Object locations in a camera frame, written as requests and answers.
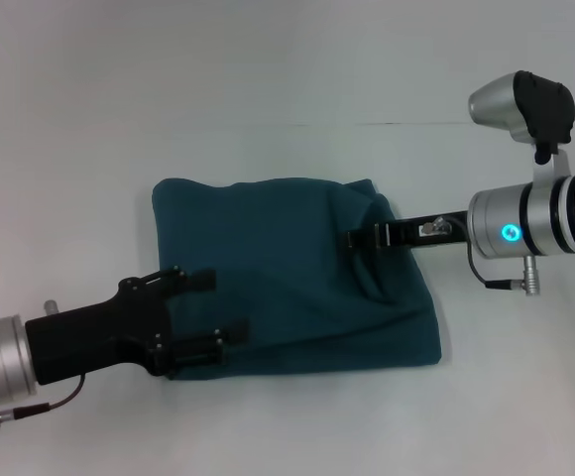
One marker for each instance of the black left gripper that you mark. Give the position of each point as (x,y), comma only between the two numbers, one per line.
(99,332)

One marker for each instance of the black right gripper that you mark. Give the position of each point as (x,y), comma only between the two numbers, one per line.
(406,235)

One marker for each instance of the blue shirt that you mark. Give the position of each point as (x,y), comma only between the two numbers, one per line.
(287,277)

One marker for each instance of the silver cylindrical connector stub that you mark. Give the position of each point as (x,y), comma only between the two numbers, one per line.
(50,308)

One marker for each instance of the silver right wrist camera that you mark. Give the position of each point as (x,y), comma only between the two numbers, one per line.
(495,101)

